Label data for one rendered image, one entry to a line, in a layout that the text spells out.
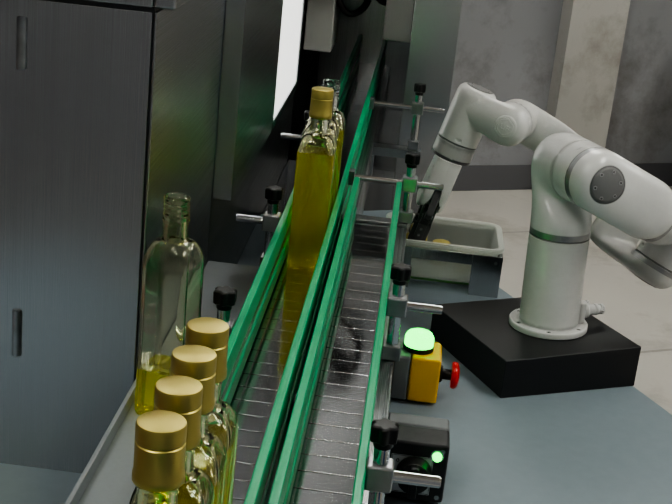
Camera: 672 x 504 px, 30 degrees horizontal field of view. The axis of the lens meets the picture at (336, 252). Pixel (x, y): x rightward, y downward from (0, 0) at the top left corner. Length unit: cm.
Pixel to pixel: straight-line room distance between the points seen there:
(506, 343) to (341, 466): 63
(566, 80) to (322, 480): 458
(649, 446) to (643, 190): 38
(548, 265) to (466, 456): 38
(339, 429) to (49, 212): 42
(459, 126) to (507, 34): 347
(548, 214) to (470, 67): 372
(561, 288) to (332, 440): 65
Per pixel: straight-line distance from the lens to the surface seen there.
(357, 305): 184
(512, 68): 576
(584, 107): 592
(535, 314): 201
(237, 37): 188
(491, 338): 197
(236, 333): 149
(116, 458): 138
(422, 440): 157
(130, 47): 142
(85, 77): 144
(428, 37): 302
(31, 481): 160
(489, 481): 168
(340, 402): 154
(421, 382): 184
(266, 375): 159
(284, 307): 181
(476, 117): 224
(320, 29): 315
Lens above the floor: 155
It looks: 19 degrees down
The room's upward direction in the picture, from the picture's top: 6 degrees clockwise
